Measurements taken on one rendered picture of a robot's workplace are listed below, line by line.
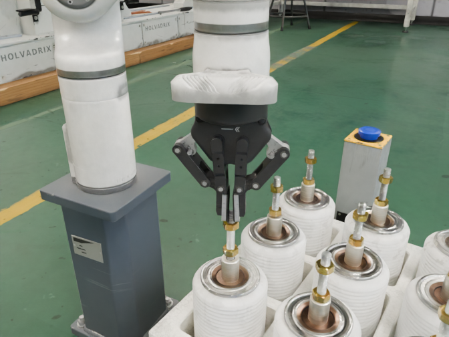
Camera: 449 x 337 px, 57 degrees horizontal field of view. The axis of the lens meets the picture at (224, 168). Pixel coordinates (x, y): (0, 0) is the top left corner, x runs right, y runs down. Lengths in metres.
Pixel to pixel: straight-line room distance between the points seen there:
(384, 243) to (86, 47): 0.50
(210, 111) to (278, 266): 0.28
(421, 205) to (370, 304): 0.73
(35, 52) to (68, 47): 1.84
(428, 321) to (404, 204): 0.75
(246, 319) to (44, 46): 2.12
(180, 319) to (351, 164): 0.43
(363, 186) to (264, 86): 0.51
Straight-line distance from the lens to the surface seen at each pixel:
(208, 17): 0.38
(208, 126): 0.43
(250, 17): 0.38
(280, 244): 0.59
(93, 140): 0.60
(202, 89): 0.35
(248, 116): 0.40
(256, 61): 0.39
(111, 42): 0.61
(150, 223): 0.69
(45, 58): 2.48
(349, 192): 0.84
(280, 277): 0.61
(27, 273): 1.02
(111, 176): 0.62
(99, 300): 0.75
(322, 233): 0.70
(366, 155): 0.80
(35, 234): 1.15
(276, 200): 0.59
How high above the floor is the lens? 0.61
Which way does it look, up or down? 26 degrees down
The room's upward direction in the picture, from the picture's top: straight up
